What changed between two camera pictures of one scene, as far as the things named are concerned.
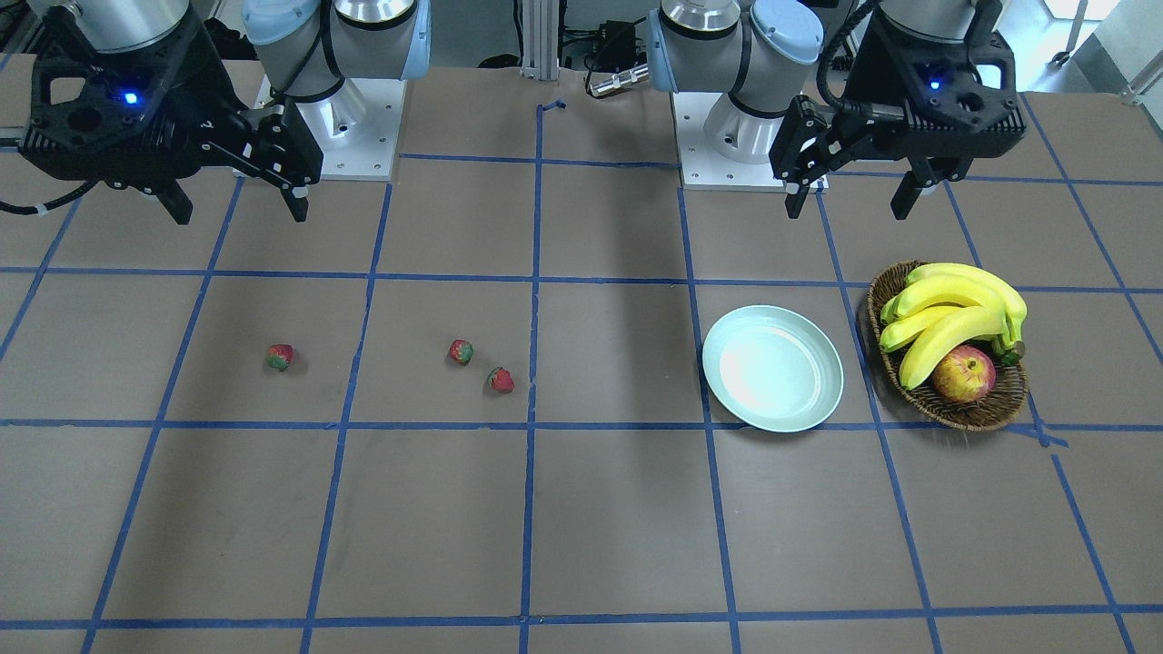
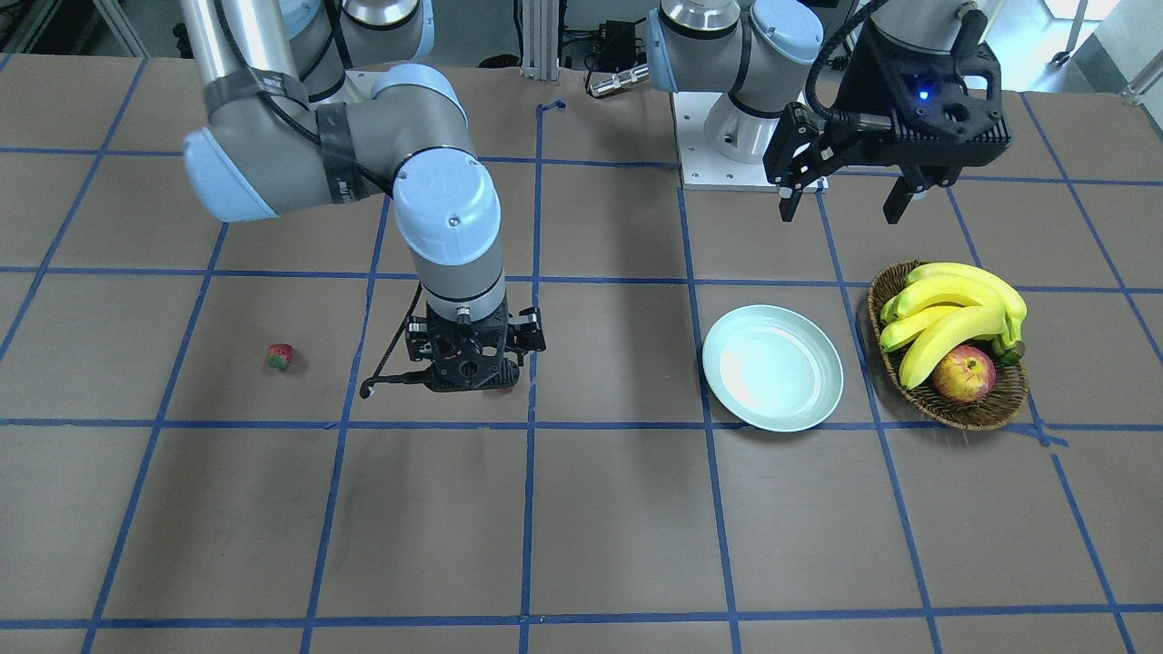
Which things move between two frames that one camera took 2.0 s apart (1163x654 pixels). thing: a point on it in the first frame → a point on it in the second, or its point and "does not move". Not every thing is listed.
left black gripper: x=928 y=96 does not move
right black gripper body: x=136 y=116 → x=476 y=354
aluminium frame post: x=540 y=52 does not move
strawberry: x=279 y=356 does not move
